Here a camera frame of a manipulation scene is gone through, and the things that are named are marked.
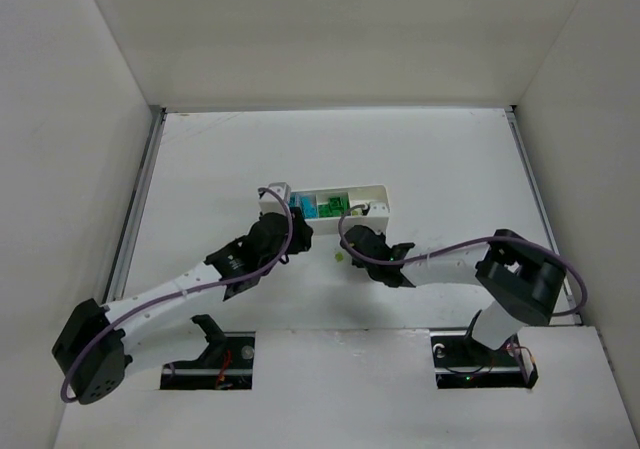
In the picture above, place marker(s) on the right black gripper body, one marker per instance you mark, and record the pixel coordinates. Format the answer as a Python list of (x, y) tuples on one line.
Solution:
[(357, 239)]

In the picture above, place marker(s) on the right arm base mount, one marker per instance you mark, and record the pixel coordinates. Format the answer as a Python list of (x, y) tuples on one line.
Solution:
[(460, 362)]

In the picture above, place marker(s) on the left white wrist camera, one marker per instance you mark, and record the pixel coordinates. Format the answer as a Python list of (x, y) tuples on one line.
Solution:
[(274, 198)]

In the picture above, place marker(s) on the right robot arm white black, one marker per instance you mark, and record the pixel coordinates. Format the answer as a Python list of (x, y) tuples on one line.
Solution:
[(524, 280)]

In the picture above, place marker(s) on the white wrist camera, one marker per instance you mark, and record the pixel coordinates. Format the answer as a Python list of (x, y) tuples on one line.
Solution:
[(274, 198), (377, 215)]

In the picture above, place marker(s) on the teal lego brick stack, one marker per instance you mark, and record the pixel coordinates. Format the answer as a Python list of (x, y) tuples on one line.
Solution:
[(306, 203)]

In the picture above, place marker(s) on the green lego brick stack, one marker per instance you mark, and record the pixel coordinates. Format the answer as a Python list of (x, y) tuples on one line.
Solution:
[(335, 206)]

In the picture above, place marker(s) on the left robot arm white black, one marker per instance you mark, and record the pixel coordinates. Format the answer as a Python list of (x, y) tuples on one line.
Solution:
[(100, 345)]

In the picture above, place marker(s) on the white three-compartment tray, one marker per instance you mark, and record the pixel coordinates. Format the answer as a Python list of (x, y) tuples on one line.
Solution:
[(360, 205)]

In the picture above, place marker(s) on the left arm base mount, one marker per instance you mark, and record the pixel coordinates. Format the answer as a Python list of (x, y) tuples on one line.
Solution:
[(224, 364)]

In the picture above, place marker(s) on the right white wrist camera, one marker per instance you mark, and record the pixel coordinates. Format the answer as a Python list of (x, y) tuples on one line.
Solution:
[(377, 215)]

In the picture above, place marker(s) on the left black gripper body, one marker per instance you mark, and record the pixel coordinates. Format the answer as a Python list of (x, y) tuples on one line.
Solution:
[(301, 231)]

